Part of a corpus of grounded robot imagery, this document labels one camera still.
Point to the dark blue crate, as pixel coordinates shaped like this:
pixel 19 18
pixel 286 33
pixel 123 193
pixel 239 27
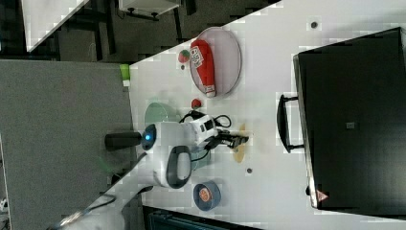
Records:
pixel 165 221

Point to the green oval bowl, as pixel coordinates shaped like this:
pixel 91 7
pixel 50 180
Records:
pixel 160 112

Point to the blue bowl with sticker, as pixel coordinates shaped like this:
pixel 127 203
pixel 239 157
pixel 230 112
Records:
pixel 206 195

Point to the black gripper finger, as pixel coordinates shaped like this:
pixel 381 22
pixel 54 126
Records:
pixel 244 139

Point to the yellow plush banana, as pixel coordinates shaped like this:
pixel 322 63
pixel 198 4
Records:
pixel 239 151

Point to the green white tag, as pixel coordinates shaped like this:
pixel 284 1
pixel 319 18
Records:
pixel 125 72

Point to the white cabinet with wheels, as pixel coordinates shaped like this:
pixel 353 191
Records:
pixel 148 9

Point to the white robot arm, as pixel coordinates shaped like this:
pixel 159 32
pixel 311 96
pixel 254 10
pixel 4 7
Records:
pixel 166 162

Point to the small red plush strawberry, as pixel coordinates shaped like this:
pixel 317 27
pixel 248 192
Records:
pixel 196 104

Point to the red green plush tomato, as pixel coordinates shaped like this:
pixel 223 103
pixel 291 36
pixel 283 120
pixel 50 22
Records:
pixel 184 56

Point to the black oven box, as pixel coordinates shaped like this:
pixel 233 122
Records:
pixel 352 103

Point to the grey round plate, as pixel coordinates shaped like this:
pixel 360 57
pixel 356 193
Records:
pixel 227 58

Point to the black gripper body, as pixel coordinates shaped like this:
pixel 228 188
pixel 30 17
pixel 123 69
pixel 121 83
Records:
pixel 232 141

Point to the red plush ketchup bottle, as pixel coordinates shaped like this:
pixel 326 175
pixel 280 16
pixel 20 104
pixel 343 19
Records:
pixel 203 62

